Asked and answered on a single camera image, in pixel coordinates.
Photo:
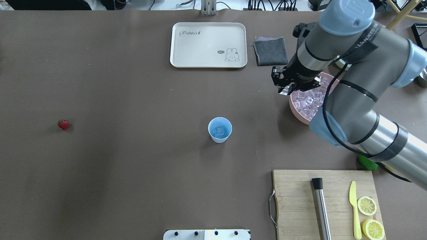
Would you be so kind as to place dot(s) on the aluminium frame post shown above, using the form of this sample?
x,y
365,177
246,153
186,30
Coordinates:
x,y
208,7

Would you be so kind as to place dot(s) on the wooden cutting board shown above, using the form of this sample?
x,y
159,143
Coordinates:
x,y
296,212

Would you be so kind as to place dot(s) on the grey folded cloth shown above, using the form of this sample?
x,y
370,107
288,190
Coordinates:
x,y
270,51

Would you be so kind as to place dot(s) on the wooden cup stand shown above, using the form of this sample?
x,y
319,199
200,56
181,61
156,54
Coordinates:
x,y
403,13

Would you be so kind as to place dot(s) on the pink bowl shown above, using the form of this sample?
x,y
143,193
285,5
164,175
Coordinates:
x,y
297,111

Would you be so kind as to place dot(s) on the steel muddler black tip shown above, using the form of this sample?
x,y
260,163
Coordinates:
x,y
321,209

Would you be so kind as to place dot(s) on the yellow plastic knife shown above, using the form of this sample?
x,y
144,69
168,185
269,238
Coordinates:
x,y
352,198

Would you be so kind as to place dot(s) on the lemon slice lower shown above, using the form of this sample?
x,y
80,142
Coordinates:
x,y
367,206

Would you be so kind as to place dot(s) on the green lime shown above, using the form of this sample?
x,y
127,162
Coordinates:
x,y
367,163

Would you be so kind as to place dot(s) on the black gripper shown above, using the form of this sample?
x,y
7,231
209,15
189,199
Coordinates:
x,y
298,73

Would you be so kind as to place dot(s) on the cream rabbit tray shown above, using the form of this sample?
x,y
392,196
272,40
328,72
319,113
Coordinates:
x,y
208,45

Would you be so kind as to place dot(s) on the lemon half upper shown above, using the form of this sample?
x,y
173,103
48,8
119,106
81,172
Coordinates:
x,y
373,229

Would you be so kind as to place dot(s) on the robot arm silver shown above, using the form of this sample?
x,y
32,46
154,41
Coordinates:
x,y
379,59

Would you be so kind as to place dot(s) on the light blue cup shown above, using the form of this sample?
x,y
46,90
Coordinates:
x,y
220,129

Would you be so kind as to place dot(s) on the red strawberry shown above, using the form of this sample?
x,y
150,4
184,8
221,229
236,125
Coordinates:
x,y
63,124

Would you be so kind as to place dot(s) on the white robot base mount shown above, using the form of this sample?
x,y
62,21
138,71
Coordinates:
x,y
208,234

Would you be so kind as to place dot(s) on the clear ice cubes pile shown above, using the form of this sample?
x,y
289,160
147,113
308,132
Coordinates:
x,y
308,101

